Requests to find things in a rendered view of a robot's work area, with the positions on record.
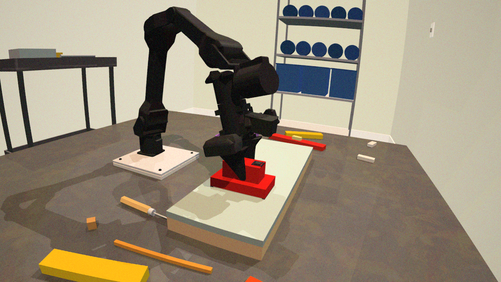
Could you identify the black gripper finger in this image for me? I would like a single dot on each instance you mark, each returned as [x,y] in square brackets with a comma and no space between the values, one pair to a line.
[250,153]
[237,162]

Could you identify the orange long thin bar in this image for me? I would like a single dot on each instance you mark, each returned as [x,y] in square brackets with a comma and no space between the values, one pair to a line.
[166,258]

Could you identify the yellow flat bar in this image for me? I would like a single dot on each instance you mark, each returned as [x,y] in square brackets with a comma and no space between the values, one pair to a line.
[84,268]
[311,135]

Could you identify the orange-handled awl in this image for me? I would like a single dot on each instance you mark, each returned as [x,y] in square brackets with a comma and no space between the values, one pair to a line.
[251,279]

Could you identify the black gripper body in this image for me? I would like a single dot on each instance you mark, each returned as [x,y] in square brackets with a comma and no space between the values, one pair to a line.
[230,140]

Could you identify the awl with yellow-brown wooden handle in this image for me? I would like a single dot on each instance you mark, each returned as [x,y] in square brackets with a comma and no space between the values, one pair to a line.
[139,206]

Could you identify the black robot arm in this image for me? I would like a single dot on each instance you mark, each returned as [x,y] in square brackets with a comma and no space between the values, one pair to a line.
[251,78]

